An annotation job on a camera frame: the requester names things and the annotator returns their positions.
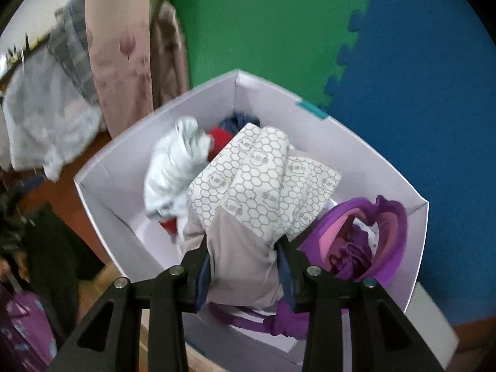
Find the purple printed bag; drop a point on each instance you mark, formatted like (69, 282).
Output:
(23, 329)

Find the purple bra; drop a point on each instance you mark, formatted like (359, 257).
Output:
(387, 255)

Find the dark blue underwear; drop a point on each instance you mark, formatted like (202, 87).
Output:
(242, 121)

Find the pink floral curtain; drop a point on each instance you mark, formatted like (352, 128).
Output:
(116, 46)

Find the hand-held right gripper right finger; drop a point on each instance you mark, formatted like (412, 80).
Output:
(288, 283)

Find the red underwear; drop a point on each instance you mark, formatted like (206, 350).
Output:
(221, 137)

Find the grey plaid cloth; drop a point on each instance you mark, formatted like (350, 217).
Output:
(73, 46)

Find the white cardboard shoe box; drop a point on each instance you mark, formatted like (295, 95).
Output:
(116, 186)

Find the green foam mat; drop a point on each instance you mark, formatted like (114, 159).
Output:
(252, 19)

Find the blue foam mat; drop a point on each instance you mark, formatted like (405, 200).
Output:
(426, 104)

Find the beige honeycomb print underwear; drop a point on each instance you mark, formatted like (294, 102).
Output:
(248, 186)

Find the brown cloth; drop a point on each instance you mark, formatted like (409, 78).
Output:
(168, 58)

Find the dark green cloth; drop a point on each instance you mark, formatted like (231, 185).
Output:
(54, 248)

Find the white patterned cloth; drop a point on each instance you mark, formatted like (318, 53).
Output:
(38, 116)

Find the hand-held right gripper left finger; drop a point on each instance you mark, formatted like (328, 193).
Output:
(202, 283)

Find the brown wooden panel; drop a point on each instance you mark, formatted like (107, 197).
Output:
(476, 327)

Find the white flat board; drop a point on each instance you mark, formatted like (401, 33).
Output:
(430, 317)

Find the pale blue white underwear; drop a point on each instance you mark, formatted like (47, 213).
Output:
(170, 170)

